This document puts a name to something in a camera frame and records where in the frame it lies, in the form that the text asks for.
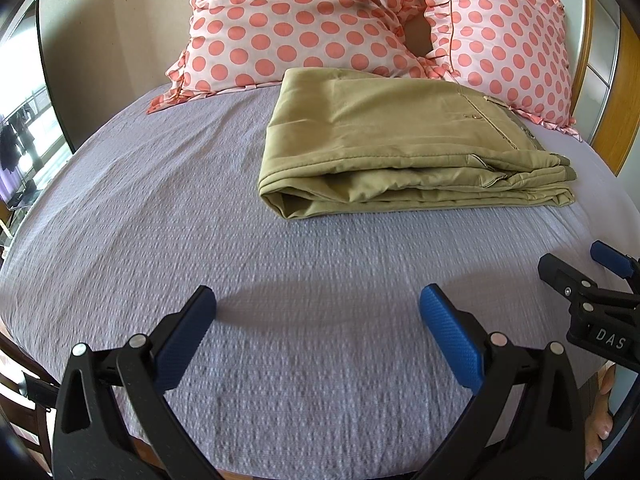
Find khaki beige pants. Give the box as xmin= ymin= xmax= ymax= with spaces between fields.
xmin=258 ymin=68 xmax=576 ymax=220

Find person's right hand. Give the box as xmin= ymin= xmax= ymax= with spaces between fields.
xmin=585 ymin=364 xmax=616 ymax=466

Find lavender textured bed sheet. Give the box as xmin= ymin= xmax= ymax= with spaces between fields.
xmin=1 ymin=87 xmax=639 ymax=479

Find pink polka dot pillow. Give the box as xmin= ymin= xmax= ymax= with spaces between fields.
xmin=421 ymin=0 xmax=578 ymax=136
xmin=149 ymin=0 xmax=426 ymax=112

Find dark framed window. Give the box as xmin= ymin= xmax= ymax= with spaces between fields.
xmin=0 ymin=0 xmax=76 ymax=221

